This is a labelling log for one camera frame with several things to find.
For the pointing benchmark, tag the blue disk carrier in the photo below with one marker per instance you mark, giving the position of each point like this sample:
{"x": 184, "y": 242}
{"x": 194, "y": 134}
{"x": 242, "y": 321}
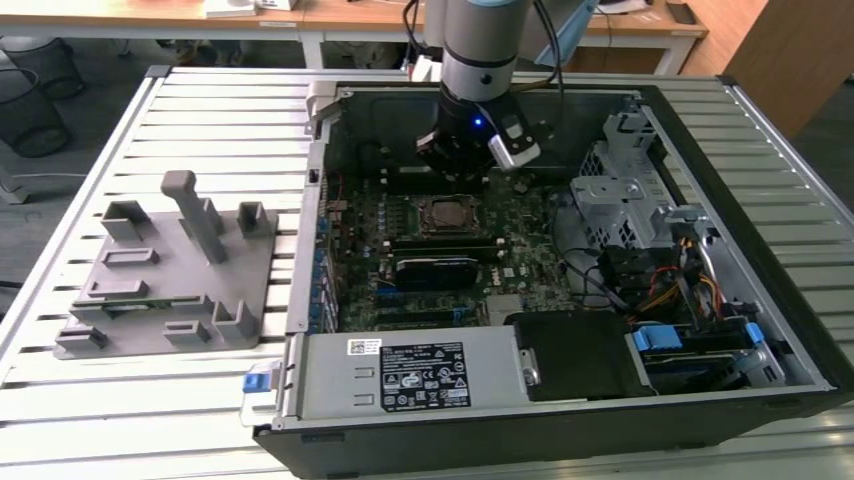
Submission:
{"x": 657, "y": 340}

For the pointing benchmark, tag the black CPU socket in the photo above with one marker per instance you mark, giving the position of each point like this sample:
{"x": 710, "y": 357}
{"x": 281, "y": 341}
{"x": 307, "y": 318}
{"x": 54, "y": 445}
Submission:
{"x": 421, "y": 233}

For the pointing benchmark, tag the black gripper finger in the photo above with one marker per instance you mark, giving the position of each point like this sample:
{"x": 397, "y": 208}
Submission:
{"x": 437, "y": 150}

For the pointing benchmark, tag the black mesh waste bin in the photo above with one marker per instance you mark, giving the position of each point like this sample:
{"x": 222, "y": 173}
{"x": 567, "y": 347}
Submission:
{"x": 34, "y": 125}
{"x": 60, "y": 65}

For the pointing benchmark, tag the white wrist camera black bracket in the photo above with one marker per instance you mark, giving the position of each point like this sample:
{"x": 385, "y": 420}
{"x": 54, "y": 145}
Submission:
{"x": 517, "y": 147}

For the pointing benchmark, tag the blue case latch clip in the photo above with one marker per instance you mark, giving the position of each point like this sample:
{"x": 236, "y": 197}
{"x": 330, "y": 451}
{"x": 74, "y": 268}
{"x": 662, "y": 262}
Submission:
{"x": 259, "y": 384}

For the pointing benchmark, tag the black open PC case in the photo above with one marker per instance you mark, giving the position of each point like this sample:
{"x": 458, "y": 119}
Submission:
{"x": 467, "y": 450}

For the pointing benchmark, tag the brown wooden cabinet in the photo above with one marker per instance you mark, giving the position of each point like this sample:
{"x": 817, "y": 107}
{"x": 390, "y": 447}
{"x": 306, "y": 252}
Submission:
{"x": 788, "y": 50}

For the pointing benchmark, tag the silver finned heatsink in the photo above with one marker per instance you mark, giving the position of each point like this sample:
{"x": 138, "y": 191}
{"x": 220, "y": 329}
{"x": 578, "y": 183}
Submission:
{"x": 503, "y": 307}

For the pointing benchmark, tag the silver green CPU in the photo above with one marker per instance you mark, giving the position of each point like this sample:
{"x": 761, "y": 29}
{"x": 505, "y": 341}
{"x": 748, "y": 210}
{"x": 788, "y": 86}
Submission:
{"x": 449, "y": 212}

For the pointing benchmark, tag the black RAM slot bank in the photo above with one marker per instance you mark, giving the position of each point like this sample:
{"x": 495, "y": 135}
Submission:
{"x": 401, "y": 182}
{"x": 441, "y": 247}

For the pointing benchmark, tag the black phone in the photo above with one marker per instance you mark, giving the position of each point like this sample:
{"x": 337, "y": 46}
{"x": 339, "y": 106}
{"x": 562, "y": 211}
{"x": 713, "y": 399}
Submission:
{"x": 682, "y": 14}

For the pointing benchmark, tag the small white box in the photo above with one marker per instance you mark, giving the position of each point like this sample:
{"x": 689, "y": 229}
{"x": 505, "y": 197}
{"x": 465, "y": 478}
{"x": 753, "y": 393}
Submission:
{"x": 274, "y": 4}

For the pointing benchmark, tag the grey plastic parts rack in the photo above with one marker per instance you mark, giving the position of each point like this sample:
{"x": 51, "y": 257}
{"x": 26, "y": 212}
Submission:
{"x": 167, "y": 300}

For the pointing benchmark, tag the grey power supply black label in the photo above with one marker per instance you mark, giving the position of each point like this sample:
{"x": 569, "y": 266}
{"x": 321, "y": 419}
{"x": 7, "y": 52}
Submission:
{"x": 334, "y": 370}

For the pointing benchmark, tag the green RAM stick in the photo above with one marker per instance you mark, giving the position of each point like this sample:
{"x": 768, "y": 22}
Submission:
{"x": 160, "y": 302}

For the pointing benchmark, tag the silver metal drive cage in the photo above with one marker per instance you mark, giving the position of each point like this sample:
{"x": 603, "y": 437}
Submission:
{"x": 614, "y": 200}

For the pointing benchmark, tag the white furniture foot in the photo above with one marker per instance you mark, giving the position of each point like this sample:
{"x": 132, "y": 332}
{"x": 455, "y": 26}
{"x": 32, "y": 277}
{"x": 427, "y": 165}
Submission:
{"x": 14, "y": 187}

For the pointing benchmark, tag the black graphics card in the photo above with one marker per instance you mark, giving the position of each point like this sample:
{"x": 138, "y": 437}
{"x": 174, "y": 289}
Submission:
{"x": 437, "y": 275}

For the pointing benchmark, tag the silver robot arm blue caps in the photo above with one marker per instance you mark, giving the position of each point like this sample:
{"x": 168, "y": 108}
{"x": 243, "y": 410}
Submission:
{"x": 477, "y": 60}

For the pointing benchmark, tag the green motherboard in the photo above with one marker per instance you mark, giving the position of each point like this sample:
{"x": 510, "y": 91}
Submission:
{"x": 534, "y": 240}

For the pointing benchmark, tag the grey case release latch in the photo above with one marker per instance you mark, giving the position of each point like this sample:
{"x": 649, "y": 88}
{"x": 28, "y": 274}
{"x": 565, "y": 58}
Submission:
{"x": 323, "y": 95}

